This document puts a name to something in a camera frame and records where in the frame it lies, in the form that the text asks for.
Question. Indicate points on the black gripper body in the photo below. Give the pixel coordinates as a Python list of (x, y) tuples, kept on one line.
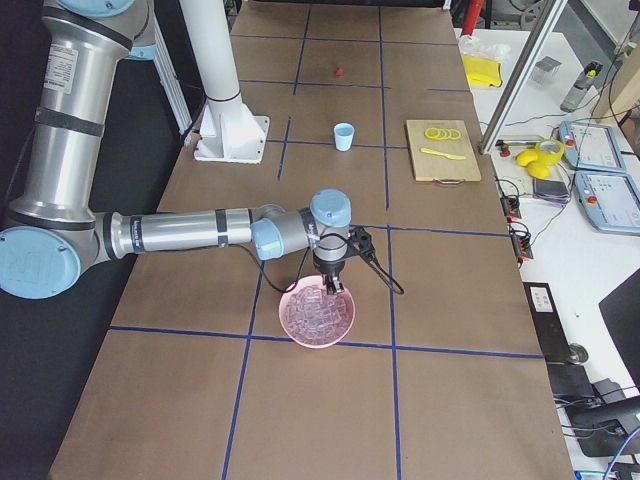
[(330, 274)]

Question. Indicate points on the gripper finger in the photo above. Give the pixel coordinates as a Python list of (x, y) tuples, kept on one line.
[(328, 283), (337, 286)]

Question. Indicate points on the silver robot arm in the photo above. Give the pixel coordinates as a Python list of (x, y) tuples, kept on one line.
[(51, 236)]

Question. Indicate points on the light blue cup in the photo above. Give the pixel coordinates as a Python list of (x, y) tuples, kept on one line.
[(343, 136)]

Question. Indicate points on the pink bowl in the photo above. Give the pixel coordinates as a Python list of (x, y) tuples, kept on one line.
[(313, 318)]

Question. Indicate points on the wooden cutting board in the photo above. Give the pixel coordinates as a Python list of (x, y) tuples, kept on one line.
[(429, 168)]

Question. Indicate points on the yellow plastic knife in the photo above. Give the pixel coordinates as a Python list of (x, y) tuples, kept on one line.
[(449, 156)]

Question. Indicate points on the lemon slices row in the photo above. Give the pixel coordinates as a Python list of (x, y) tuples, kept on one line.
[(442, 134)]

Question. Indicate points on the dark phone stack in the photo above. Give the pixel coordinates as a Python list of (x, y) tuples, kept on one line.
[(552, 191)]

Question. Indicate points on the yellow cloth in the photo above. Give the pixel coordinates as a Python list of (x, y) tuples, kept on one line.
[(482, 72)]

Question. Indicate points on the yellow tape roll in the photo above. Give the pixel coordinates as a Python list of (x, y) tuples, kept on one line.
[(549, 151)]

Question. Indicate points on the clear plastic wrap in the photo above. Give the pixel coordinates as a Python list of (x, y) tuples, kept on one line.
[(475, 47)]

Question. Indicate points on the lower teach pendant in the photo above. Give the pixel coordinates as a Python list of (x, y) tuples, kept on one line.
[(609, 200)]

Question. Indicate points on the teach pendant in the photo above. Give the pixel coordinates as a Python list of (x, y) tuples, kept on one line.
[(609, 200), (591, 146)]

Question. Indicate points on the upper teach pendant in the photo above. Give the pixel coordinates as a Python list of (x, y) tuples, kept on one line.
[(591, 146)]

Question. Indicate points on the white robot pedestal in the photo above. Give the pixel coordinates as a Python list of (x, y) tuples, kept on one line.
[(229, 132)]

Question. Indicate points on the aluminium frame post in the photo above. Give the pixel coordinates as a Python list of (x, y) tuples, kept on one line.
[(549, 16)]

